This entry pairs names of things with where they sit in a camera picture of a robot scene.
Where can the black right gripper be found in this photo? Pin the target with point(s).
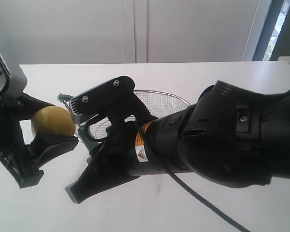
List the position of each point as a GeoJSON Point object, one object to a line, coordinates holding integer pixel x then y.
{"type": "Point", "coordinates": [136, 144]}

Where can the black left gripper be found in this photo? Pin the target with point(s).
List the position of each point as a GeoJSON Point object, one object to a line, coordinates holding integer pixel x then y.
{"type": "Point", "coordinates": [20, 160]}

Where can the yellow lemon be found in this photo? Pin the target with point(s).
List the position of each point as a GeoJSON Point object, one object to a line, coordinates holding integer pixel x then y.
{"type": "Point", "coordinates": [53, 120]}

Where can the teal handled peeler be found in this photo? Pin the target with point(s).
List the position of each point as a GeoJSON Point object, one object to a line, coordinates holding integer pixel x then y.
{"type": "Point", "coordinates": [82, 132]}

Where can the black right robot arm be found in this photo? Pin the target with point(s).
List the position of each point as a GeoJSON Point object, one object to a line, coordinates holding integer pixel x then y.
{"type": "Point", "coordinates": [230, 136]}

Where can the white cabinet doors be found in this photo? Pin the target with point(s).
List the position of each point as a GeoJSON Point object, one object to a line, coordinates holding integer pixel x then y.
{"type": "Point", "coordinates": [126, 31]}

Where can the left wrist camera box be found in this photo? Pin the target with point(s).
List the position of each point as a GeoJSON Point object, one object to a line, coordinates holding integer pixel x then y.
{"type": "Point", "coordinates": [12, 79]}

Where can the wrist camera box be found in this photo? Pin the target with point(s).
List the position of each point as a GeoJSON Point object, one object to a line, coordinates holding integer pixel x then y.
{"type": "Point", "coordinates": [89, 103]}
{"type": "Point", "coordinates": [12, 79]}

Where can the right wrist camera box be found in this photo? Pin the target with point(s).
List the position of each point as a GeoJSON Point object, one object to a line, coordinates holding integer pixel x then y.
{"type": "Point", "coordinates": [89, 103]}

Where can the metal wire mesh basket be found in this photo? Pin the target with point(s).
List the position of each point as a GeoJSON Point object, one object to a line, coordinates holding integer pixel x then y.
{"type": "Point", "coordinates": [159, 104]}

